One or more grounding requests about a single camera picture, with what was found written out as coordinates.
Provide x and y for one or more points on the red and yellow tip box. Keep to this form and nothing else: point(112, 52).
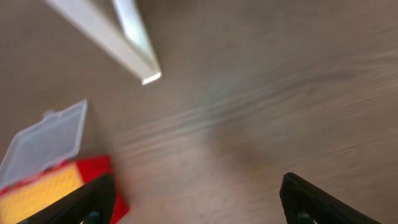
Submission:
point(43, 140)

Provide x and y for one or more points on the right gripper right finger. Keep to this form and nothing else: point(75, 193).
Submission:
point(308, 202)

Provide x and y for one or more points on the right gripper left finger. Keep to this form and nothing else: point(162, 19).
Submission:
point(90, 202)

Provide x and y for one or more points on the white and blue stand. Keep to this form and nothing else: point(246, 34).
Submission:
point(109, 40)

